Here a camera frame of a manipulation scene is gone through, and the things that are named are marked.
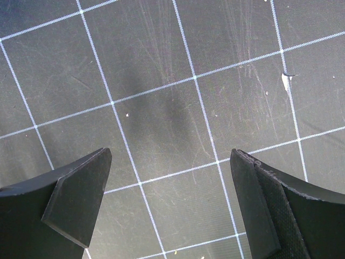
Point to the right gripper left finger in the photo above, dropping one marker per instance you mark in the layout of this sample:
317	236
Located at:
53	215

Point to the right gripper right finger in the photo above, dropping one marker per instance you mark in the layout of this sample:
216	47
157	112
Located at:
286	217

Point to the black grid cutting mat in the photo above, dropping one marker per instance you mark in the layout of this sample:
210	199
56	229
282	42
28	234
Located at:
171	88

